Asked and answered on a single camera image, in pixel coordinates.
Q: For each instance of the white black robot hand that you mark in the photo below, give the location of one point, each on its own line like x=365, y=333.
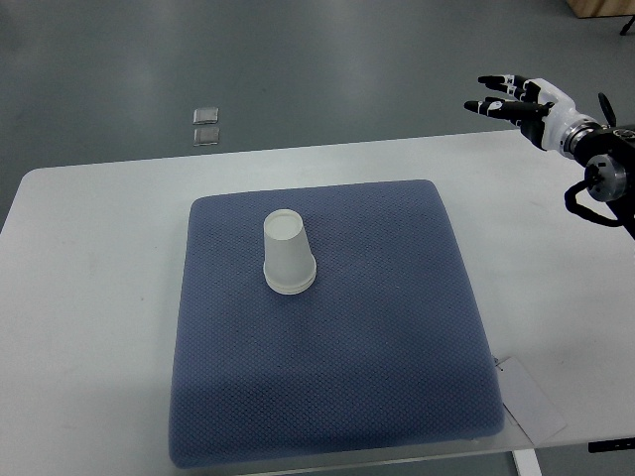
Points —
x=545, y=115

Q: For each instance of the white paper cup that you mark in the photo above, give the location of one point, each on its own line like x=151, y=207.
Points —
x=289, y=290
x=288, y=258

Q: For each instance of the wooden furniture corner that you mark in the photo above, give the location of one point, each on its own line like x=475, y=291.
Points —
x=585, y=9

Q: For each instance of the black tripod leg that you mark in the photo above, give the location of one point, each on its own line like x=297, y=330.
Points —
x=627, y=27

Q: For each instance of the blue mesh cushion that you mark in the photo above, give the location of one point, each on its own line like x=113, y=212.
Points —
x=385, y=348

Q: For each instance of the white paper tag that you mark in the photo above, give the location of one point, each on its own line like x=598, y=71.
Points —
x=527, y=404

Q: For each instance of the white paper cup on cushion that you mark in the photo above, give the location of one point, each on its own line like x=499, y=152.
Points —
x=289, y=290

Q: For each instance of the black desk control panel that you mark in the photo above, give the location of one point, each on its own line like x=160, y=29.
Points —
x=611, y=445

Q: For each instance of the upper metal floor plate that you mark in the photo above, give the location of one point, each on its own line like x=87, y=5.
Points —
x=205, y=115

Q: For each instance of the white table leg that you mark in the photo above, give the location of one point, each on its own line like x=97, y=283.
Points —
x=526, y=462

